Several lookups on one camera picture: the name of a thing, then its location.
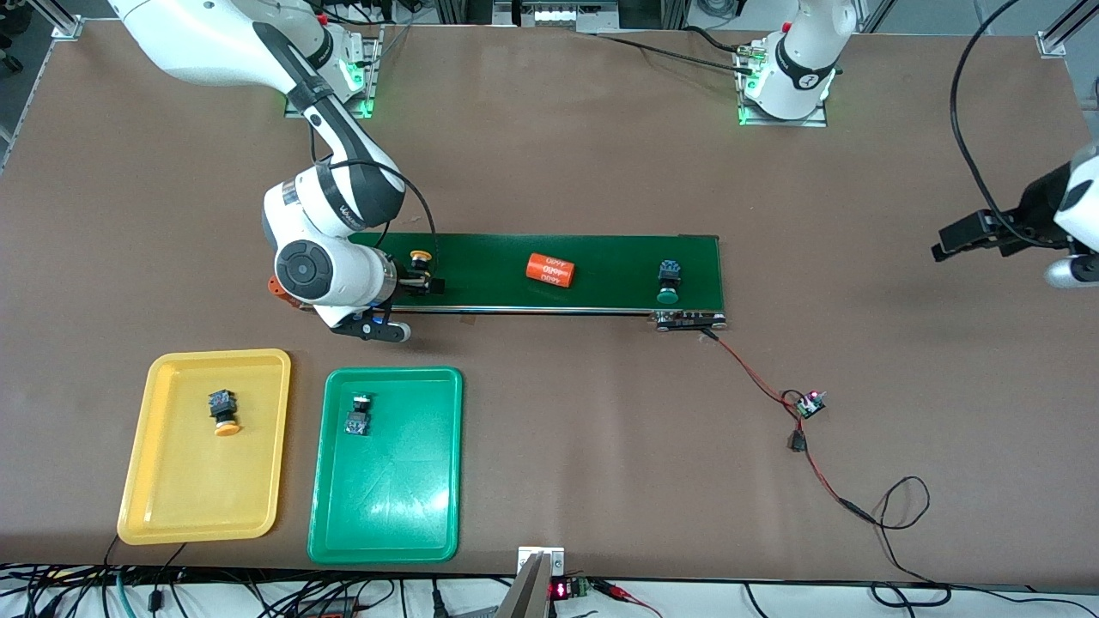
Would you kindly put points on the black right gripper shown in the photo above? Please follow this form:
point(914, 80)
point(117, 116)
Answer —
point(410, 281)

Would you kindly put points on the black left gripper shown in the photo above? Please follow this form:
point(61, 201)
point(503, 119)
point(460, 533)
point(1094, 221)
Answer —
point(1027, 222)

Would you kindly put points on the yellow mushroom push button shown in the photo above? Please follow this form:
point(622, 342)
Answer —
point(420, 255)
point(225, 427)

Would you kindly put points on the green mushroom push button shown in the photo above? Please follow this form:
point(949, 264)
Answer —
point(358, 421)
point(669, 295)

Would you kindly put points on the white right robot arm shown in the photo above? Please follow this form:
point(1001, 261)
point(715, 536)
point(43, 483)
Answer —
point(335, 275)

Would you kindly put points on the green belt conveyor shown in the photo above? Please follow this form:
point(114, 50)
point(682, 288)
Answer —
point(601, 249)

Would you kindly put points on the green plastic tray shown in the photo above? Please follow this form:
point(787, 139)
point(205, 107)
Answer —
point(386, 489)

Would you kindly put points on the aluminium corner profile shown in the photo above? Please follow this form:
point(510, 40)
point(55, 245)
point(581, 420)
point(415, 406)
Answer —
point(69, 26)
point(1060, 34)

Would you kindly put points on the small motor controller board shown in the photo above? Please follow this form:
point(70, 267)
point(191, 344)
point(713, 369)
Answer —
point(810, 405)

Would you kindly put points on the white lit device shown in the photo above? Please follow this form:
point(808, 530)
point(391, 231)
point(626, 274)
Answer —
point(567, 15)

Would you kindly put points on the yellow plastic tray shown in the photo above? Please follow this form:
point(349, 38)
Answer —
point(206, 489)

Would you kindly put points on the red digit display module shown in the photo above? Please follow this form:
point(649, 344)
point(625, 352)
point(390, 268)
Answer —
point(562, 590)

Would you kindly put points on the red alligator clip lead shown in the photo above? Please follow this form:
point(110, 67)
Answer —
point(618, 590)

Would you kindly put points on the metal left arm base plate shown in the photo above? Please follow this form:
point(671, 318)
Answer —
point(816, 120)

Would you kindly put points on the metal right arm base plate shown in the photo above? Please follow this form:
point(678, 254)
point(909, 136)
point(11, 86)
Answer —
point(375, 69)

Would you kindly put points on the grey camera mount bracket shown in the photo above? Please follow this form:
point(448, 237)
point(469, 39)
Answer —
point(537, 562)

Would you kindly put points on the aluminium frame rack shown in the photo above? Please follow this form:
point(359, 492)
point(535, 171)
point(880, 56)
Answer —
point(674, 13)

